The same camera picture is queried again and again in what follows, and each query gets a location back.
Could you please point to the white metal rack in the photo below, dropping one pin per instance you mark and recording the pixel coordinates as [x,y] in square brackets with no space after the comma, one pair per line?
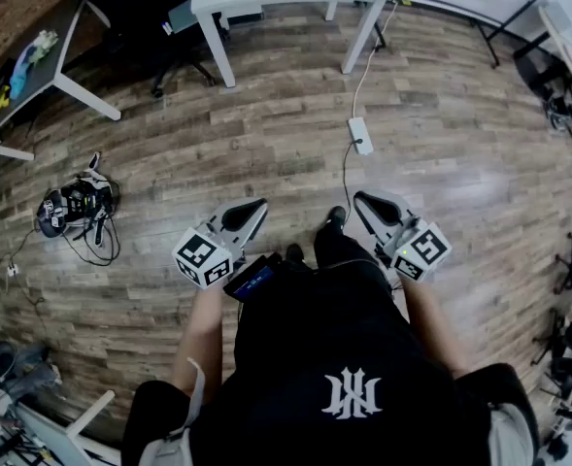
[86,413]

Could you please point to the white power strip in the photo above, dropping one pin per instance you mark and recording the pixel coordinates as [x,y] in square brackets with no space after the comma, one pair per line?
[360,136]

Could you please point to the black waist device blue screen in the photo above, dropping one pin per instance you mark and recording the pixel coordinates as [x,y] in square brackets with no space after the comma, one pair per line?
[251,279]

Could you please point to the person's black trousers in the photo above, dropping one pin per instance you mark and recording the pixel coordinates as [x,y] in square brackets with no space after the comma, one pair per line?
[336,245]

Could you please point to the person's black shoe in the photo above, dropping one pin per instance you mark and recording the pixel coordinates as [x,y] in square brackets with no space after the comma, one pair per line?
[293,251]
[336,214]

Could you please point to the person's black t-shirt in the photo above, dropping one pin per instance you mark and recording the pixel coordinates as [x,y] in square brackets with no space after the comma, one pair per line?
[314,347]

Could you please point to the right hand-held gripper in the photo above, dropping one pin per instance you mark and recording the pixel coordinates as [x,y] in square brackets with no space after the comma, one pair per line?
[426,250]

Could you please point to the blue cloth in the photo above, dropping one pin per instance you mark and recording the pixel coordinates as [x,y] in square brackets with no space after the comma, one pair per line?
[21,78]

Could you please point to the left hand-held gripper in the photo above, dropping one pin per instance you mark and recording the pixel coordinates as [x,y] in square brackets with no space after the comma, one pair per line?
[200,257]

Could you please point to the black visitor chair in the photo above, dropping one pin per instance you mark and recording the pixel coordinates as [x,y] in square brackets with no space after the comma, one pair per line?
[538,66]

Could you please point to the person's left forearm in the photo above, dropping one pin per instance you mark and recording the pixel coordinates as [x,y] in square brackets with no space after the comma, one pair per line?
[203,328]

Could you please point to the yellow cloth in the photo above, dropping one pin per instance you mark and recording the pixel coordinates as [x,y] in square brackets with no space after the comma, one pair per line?
[0,104]

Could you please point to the white flower bunch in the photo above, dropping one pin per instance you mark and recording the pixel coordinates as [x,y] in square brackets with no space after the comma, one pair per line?
[46,40]

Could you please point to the grey side table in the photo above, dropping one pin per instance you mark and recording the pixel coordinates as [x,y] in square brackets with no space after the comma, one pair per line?
[47,71]

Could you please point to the person's right forearm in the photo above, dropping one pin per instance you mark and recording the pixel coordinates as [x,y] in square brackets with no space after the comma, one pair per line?
[431,318]

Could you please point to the person's right black shoe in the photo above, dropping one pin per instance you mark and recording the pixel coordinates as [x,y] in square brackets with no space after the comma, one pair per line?
[336,214]

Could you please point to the person's left black shoe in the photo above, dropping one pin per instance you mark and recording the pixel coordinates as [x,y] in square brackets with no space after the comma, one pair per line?
[293,251]

